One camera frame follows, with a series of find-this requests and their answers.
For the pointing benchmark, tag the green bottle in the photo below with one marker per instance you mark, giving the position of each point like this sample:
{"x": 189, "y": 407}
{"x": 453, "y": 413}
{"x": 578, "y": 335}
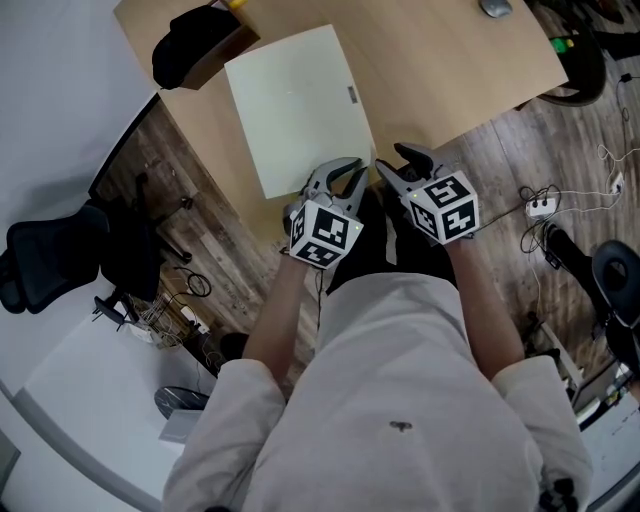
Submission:
{"x": 562, "y": 45}

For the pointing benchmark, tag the white charger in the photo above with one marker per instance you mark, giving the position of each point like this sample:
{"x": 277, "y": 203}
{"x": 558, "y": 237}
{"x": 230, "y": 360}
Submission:
{"x": 617, "y": 184}

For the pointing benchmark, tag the pale green box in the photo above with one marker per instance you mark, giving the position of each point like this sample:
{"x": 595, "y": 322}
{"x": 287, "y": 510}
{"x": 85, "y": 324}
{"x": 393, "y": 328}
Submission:
{"x": 300, "y": 100}

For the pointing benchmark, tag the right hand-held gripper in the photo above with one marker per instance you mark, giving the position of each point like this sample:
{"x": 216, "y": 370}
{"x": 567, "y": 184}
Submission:
{"x": 450, "y": 210}

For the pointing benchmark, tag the black mesh office chair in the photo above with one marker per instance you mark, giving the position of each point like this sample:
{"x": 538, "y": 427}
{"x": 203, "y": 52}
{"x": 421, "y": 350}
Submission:
{"x": 65, "y": 250}

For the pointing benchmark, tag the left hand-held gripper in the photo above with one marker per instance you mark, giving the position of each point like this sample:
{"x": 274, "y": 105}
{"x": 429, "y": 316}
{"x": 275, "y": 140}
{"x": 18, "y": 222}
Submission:
{"x": 325, "y": 232}

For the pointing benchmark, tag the person's left leg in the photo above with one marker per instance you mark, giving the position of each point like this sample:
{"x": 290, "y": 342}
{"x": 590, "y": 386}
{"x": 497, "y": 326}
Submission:
{"x": 360, "y": 250}

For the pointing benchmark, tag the black cloth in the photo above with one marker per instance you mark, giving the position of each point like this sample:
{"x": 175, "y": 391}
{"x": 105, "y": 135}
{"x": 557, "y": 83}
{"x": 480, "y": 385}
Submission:
{"x": 185, "y": 47}

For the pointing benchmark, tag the person's white shirt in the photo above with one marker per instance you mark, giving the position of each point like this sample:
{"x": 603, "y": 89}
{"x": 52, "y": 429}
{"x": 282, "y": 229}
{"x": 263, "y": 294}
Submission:
{"x": 390, "y": 410}

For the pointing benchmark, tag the person's left forearm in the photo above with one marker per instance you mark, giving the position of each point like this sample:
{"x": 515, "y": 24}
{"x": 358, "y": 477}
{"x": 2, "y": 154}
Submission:
{"x": 277, "y": 325}

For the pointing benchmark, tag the grey computer mouse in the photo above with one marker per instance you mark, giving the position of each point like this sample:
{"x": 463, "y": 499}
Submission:
{"x": 496, "y": 7}

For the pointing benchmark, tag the black router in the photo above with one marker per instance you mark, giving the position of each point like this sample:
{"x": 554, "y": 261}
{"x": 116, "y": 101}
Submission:
{"x": 117, "y": 315}

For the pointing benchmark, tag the person's right forearm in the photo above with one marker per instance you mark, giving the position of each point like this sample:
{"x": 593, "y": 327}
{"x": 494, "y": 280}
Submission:
{"x": 487, "y": 315}

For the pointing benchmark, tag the person's leg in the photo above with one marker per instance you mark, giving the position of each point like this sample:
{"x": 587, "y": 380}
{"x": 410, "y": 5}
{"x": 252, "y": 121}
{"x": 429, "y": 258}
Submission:
{"x": 570, "y": 252}
{"x": 360, "y": 250}
{"x": 420, "y": 260}

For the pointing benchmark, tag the black marble round table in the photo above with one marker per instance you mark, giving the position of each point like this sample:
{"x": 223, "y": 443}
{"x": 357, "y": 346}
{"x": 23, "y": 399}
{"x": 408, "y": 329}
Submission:
{"x": 180, "y": 400}

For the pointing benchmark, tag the white box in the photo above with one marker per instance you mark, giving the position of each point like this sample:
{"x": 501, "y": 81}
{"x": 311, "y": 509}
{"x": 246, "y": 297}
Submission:
{"x": 177, "y": 430}

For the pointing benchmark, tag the white power strip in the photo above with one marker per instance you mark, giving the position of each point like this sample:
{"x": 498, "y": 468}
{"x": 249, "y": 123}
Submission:
{"x": 195, "y": 320}
{"x": 542, "y": 207}

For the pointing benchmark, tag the black round stool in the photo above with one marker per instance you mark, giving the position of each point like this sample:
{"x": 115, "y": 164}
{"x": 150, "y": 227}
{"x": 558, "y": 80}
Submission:
{"x": 234, "y": 346}

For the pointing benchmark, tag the small yellow item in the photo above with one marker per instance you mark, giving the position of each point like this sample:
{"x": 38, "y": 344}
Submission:
{"x": 236, "y": 3}

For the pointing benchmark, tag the black chair with grey headrest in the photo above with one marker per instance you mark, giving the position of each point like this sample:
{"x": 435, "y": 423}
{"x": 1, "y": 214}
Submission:
{"x": 620, "y": 285}

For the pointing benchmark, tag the person's right leg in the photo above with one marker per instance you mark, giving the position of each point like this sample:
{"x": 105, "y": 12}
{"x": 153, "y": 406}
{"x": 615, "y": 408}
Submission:
{"x": 420, "y": 260}

